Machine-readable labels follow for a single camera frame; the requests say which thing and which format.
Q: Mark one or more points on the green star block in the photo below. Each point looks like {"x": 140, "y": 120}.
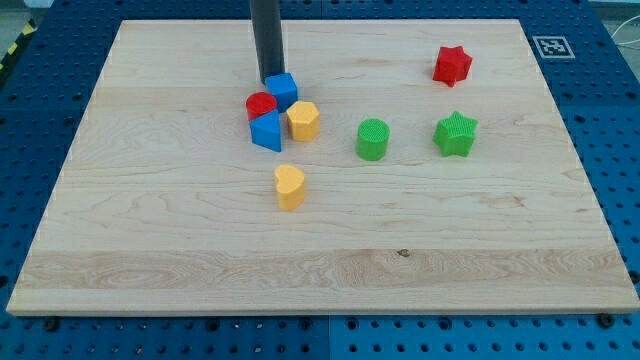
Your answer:
{"x": 455, "y": 135}

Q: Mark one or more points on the red star block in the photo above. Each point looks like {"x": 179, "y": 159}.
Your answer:
{"x": 452, "y": 65}

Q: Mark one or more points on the yellow heart block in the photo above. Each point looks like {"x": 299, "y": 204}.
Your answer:
{"x": 290, "y": 184}

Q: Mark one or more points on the yellow hexagon block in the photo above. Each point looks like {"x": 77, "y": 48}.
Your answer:
{"x": 303, "y": 121}

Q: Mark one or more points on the green cylinder block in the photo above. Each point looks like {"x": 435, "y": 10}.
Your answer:
{"x": 372, "y": 139}

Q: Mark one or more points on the blue triangular wedge block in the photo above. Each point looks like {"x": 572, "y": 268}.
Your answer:
{"x": 266, "y": 131}

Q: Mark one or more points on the blue cube block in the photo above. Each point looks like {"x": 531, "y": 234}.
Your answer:
{"x": 284, "y": 88}

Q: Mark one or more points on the red cylinder block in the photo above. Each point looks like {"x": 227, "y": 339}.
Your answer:
{"x": 258, "y": 104}

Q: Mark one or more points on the light wooden board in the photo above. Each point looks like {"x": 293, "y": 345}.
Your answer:
{"x": 164, "y": 206}

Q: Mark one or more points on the white fiducial marker tag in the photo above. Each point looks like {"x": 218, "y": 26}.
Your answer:
{"x": 553, "y": 47}

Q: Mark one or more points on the yellow black hazard tape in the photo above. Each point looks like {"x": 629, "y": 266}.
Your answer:
{"x": 18, "y": 47}

